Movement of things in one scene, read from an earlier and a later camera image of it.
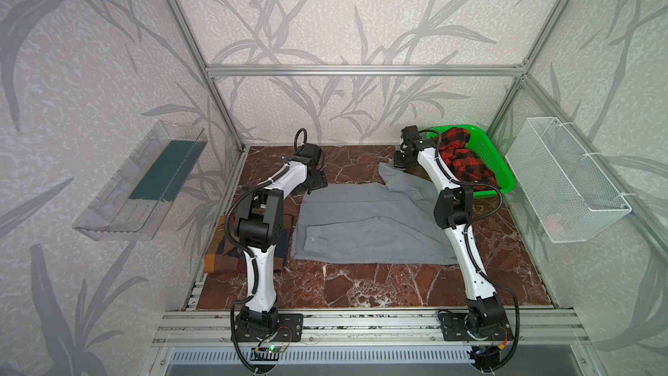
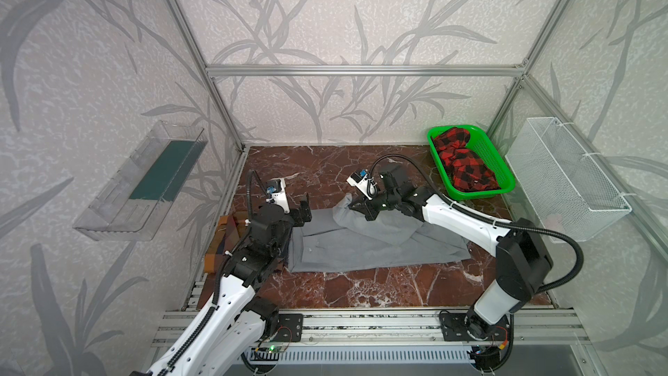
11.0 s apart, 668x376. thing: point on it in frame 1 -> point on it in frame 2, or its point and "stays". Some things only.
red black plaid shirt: (463, 163) stays
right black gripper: (402, 157) -> (373, 204)
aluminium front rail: (367, 328) stays
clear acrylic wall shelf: (136, 202) stays
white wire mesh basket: (571, 196) stays
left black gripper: (318, 182) -> (298, 212)
